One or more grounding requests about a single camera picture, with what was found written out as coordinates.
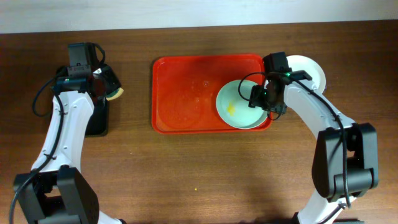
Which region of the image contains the green yellow sponge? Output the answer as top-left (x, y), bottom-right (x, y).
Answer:
top-left (106, 88), bottom-right (124, 101)

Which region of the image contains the light green plate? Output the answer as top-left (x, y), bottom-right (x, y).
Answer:
top-left (216, 80), bottom-right (267, 129)

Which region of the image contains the white plate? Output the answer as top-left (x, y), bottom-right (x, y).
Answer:
top-left (287, 55), bottom-right (326, 93)

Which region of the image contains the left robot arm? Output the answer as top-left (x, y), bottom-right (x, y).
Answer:
top-left (8, 64), bottom-right (124, 223)

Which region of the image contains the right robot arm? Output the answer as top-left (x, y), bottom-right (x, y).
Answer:
top-left (248, 70), bottom-right (379, 223)

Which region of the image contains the black tray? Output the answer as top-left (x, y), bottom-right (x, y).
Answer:
top-left (54, 65), bottom-right (109, 138)

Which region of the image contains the red plastic tray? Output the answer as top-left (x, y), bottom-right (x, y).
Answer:
top-left (152, 54), bottom-right (264, 134)

